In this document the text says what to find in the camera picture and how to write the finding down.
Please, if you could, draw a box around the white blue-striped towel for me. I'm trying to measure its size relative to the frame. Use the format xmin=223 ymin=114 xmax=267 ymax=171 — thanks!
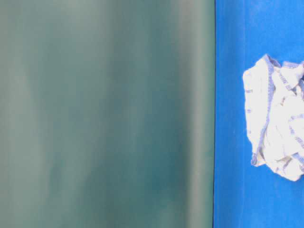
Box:
xmin=243 ymin=54 xmax=304 ymax=181

